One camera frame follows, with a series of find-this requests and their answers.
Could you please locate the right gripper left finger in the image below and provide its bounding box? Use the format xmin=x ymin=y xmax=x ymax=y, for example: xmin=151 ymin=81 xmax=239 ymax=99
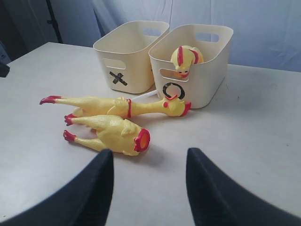
xmin=1 ymin=149 xmax=114 ymax=226

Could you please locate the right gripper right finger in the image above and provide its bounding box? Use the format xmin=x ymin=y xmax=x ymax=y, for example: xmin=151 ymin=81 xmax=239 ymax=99
xmin=186 ymin=148 xmax=301 ymax=226

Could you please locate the headless yellow rubber chicken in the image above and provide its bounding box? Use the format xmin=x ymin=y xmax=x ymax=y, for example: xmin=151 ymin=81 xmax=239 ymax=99
xmin=63 ymin=114 xmax=151 ymax=156

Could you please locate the whole yellow rubber chicken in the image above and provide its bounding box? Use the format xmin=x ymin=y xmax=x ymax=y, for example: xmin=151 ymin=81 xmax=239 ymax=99
xmin=170 ymin=45 xmax=204 ymax=78

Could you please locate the cream bin marked O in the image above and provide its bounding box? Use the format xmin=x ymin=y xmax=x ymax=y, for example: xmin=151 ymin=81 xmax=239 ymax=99
xmin=149 ymin=24 xmax=233 ymax=109

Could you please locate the cream bin marked X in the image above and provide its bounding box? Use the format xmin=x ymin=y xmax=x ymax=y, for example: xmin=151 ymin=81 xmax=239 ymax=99
xmin=93 ymin=21 xmax=169 ymax=94

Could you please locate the blue backdrop curtain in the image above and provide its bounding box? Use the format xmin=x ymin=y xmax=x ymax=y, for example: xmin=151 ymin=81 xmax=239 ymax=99
xmin=0 ymin=0 xmax=301 ymax=72

